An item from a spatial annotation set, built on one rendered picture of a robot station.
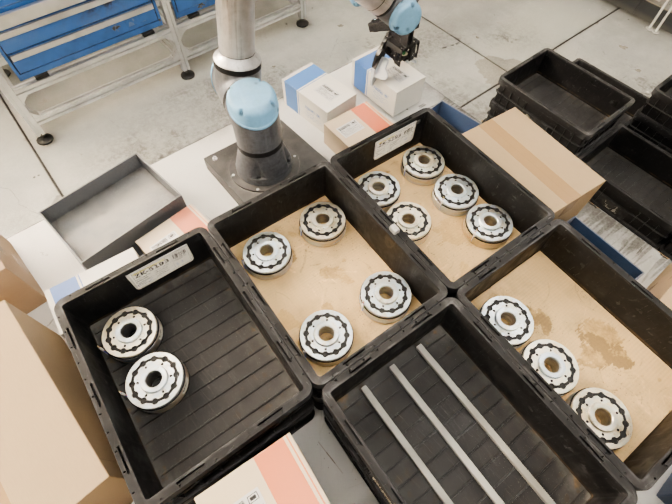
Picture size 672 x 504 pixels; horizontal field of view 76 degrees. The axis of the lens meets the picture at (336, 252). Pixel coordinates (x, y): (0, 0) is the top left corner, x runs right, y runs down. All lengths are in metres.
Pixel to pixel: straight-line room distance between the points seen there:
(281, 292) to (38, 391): 0.45
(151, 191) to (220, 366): 0.55
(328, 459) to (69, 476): 0.44
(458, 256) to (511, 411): 0.33
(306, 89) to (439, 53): 1.71
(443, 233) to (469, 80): 1.89
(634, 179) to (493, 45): 1.46
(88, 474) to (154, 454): 0.10
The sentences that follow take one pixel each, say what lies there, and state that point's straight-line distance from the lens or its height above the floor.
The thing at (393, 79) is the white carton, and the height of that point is 0.80.
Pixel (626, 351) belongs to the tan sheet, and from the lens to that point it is 1.03.
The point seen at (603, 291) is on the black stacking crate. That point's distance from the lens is 1.02.
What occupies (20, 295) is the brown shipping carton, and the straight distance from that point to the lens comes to 1.18.
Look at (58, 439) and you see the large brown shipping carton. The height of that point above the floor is 0.90.
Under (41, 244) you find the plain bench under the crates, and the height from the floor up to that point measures 0.70.
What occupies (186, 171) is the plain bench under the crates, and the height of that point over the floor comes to 0.70.
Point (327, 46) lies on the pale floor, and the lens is 2.95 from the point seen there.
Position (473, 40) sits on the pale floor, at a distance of 3.15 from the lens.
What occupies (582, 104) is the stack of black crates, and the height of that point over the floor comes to 0.49.
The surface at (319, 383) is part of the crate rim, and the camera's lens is 0.73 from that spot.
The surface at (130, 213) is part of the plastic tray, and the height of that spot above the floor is 0.75.
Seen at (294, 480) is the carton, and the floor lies 0.92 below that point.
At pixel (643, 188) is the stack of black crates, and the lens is 2.02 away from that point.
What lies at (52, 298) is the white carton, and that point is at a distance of 1.11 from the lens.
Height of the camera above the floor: 1.64
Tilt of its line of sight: 59 degrees down
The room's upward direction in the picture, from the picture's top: 1 degrees clockwise
